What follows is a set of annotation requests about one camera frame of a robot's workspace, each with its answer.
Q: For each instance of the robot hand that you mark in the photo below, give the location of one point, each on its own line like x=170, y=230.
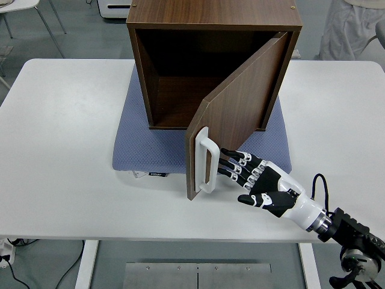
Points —
x=270, y=180

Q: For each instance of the brown wooden cabinet door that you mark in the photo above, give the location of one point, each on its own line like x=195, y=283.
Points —
x=240, y=102

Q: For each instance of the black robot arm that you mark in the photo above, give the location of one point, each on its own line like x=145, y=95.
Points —
x=355, y=228

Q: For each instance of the brown wooden cabinet body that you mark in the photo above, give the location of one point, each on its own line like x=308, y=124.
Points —
x=210, y=12

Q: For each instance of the white table leg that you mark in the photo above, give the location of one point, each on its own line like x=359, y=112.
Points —
x=85, y=265
x=309, y=268

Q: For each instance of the black mat label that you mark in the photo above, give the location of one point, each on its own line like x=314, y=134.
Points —
x=157, y=174

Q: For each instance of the blue-grey textured mat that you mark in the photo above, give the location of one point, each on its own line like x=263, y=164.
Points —
x=150, y=150

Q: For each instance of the white mat tag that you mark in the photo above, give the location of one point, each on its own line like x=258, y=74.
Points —
x=136, y=174

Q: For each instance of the person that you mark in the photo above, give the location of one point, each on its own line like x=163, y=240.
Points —
x=346, y=33

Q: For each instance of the grey chair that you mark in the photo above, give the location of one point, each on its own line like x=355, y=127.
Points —
x=380, y=33

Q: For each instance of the white appliance with slot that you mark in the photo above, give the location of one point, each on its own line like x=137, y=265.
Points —
x=115, y=10

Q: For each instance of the white power strip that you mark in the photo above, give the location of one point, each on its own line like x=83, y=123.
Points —
x=6, y=251

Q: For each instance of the white chair with metal legs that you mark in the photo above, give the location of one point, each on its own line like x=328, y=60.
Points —
x=18, y=4

